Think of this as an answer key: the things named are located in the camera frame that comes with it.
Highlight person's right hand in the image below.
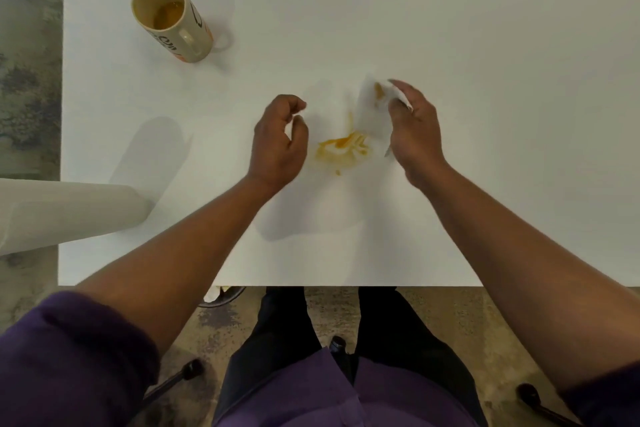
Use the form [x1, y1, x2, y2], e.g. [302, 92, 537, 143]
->
[387, 80, 448, 187]

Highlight person's left hand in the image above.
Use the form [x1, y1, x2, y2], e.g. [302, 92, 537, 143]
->
[246, 94, 310, 192]

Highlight white paper towel sheet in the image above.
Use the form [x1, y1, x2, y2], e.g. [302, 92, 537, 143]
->
[356, 74, 414, 158]

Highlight person's right forearm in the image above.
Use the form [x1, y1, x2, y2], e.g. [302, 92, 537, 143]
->
[420, 161, 640, 392]

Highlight person's left forearm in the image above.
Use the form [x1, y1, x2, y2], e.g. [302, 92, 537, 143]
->
[75, 175, 273, 357]

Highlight orange liquid spill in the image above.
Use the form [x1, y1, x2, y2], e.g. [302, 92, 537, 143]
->
[314, 111, 373, 176]

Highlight cream printed mug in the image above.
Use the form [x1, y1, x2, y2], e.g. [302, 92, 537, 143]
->
[131, 0, 215, 63]

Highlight orange liquid in mug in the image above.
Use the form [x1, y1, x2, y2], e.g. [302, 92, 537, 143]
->
[152, 1, 184, 30]

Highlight black trousers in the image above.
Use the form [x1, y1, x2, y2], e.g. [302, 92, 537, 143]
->
[212, 287, 488, 427]

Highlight white paper towel roll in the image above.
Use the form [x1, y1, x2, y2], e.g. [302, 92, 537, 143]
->
[0, 177, 155, 257]

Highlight black office chair base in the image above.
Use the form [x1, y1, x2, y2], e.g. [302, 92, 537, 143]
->
[142, 287, 583, 427]

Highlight purple shirt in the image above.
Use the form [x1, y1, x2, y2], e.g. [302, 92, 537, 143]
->
[0, 291, 640, 427]

